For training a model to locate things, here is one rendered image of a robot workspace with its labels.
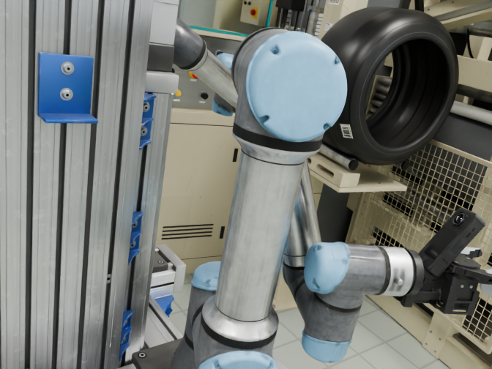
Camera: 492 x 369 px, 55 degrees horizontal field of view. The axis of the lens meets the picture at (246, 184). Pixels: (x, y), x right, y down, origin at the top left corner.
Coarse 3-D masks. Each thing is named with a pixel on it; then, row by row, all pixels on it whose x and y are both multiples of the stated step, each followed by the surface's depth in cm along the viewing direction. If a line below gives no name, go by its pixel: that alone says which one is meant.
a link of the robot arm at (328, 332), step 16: (304, 288) 78; (304, 304) 76; (320, 304) 71; (304, 320) 76; (320, 320) 71; (336, 320) 70; (352, 320) 71; (304, 336) 75; (320, 336) 72; (336, 336) 71; (320, 352) 72; (336, 352) 72
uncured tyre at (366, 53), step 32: (352, 32) 167; (384, 32) 161; (416, 32) 165; (448, 32) 177; (352, 64) 162; (416, 64) 204; (448, 64) 178; (352, 96) 164; (416, 96) 207; (448, 96) 184; (352, 128) 170; (384, 128) 212; (416, 128) 202; (384, 160) 183
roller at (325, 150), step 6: (324, 144) 196; (324, 150) 194; (330, 150) 191; (336, 150) 190; (330, 156) 191; (336, 156) 188; (342, 156) 185; (348, 156) 184; (342, 162) 184; (348, 162) 181; (354, 162) 181; (348, 168) 182; (354, 168) 182
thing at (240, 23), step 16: (192, 0) 204; (208, 0) 207; (224, 0) 210; (240, 0) 213; (256, 0) 217; (272, 0) 220; (192, 16) 206; (208, 16) 210; (224, 16) 213; (240, 16) 216; (256, 16) 220; (224, 32) 215; (240, 32) 219
